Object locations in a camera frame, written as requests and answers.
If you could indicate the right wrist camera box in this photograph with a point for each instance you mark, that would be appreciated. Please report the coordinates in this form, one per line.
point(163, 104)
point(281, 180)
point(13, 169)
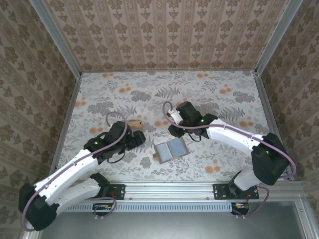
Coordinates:
point(175, 115)

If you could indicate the black connector box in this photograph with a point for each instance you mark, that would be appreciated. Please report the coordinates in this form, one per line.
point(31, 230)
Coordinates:
point(102, 209)
point(240, 208)

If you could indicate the grey metal panel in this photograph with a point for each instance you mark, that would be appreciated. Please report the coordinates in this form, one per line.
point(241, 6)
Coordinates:
point(162, 226)

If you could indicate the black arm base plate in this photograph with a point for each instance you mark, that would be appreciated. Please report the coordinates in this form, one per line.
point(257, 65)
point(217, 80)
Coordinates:
point(117, 191)
point(220, 191)

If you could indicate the aluminium corner post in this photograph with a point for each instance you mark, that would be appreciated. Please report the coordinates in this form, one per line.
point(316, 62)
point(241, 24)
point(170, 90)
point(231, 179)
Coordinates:
point(276, 37)
point(58, 39)

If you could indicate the aluminium frame bar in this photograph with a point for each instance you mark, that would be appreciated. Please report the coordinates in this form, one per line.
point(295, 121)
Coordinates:
point(302, 219)

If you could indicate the aluminium front beam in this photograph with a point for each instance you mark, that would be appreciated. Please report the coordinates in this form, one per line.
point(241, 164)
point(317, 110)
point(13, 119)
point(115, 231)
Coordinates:
point(169, 190)

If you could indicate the aluminium side rail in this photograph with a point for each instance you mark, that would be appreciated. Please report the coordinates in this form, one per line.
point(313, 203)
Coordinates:
point(265, 99)
point(65, 124)

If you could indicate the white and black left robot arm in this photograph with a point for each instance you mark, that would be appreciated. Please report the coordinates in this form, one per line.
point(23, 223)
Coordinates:
point(67, 169)

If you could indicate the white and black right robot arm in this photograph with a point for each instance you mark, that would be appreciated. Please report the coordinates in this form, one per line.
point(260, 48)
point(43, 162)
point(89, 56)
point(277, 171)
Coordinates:
point(231, 135)

